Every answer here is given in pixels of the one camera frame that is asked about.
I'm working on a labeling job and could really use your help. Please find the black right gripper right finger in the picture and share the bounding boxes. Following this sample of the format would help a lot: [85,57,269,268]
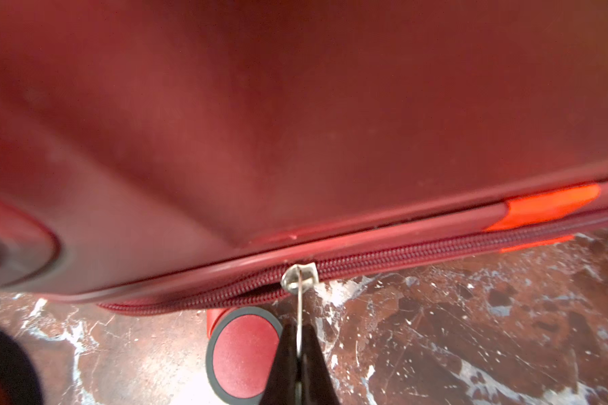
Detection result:
[299,325,339,405]

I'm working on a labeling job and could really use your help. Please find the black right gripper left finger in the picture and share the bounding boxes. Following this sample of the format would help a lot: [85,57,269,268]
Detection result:
[259,324,299,405]

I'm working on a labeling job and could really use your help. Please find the silver zipper pull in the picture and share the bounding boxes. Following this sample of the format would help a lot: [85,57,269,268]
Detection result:
[280,263,319,359]

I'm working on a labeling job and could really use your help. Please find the red ribbed hardshell suitcase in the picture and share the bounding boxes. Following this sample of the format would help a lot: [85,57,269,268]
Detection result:
[0,1,608,316]

